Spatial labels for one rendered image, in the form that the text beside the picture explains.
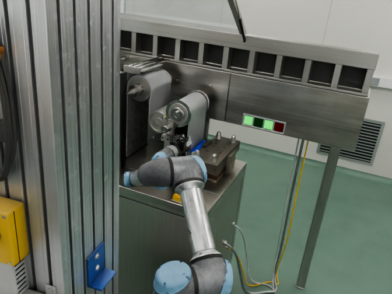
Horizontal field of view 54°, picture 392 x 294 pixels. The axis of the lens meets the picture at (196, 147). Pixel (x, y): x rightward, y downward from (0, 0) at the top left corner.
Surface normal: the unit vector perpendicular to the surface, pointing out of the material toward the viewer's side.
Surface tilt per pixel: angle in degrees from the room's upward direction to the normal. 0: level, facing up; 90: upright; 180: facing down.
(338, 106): 90
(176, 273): 7
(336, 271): 0
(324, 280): 0
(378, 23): 90
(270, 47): 90
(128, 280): 90
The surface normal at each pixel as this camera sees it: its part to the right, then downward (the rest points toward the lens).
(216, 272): 0.26, -0.53
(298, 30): -0.40, 0.33
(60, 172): 0.95, 0.20
